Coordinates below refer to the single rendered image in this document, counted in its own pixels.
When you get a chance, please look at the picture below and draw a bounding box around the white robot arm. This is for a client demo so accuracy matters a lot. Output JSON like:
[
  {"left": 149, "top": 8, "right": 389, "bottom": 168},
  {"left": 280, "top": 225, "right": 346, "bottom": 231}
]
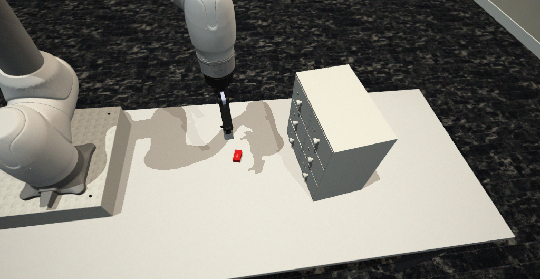
[{"left": 0, "top": 0, "right": 236, "bottom": 210}]

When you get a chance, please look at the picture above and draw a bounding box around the grey chest of drawers with cream top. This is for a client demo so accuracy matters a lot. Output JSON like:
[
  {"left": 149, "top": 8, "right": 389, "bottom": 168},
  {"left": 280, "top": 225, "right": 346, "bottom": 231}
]
[{"left": 295, "top": 64, "right": 398, "bottom": 202}]

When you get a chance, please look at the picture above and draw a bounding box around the red nine-volt battery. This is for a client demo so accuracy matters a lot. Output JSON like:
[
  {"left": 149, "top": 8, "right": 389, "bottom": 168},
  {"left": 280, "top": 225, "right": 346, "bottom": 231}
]
[{"left": 233, "top": 150, "right": 242, "bottom": 163}]

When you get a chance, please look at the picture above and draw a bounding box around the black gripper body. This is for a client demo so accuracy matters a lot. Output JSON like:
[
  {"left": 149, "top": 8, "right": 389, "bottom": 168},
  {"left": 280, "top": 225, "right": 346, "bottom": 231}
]
[{"left": 204, "top": 72, "right": 233, "bottom": 98}]

